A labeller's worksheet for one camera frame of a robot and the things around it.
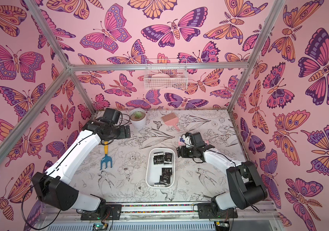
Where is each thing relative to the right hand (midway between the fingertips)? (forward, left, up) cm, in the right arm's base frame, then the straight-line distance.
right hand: (178, 152), depth 89 cm
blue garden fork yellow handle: (-2, +47, -6) cm, 47 cm away
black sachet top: (-3, +6, -1) cm, 7 cm away
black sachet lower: (-10, +7, -4) cm, 13 cm away
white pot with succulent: (+24, +28, +6) cm, 37 cm away
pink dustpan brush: (+32, +4, -5) cm, 33 cm away
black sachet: (-3, +12, -3) cm, 13 cm away
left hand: (+4, +31, +15) cm, 34 cm away
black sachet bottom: (-15, +7, -2) cm, 17 cm away
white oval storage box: (-8, +11, -6) cm, 14 cm away
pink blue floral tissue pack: (+11, -2, -3) cm, 12 cm away
